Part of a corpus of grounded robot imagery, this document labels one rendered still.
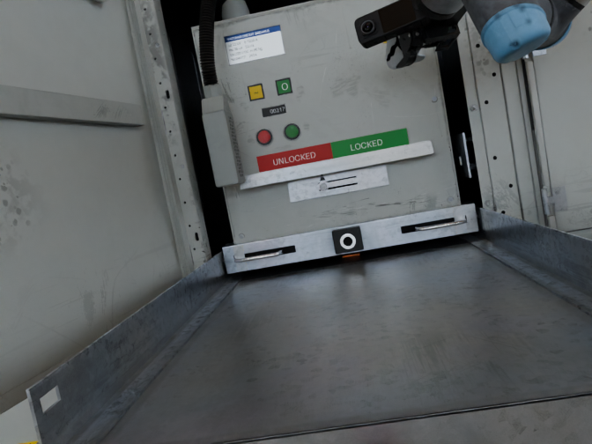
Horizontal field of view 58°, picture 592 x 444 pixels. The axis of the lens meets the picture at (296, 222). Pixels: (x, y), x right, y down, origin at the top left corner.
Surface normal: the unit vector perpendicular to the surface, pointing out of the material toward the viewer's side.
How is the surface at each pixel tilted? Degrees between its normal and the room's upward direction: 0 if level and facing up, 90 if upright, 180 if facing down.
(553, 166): 90
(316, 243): 90
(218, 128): 90
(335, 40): 90
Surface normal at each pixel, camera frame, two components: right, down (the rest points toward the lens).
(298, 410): -0.18, -0.98
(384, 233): -0.08, 0.11
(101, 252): 0.95, -0.15
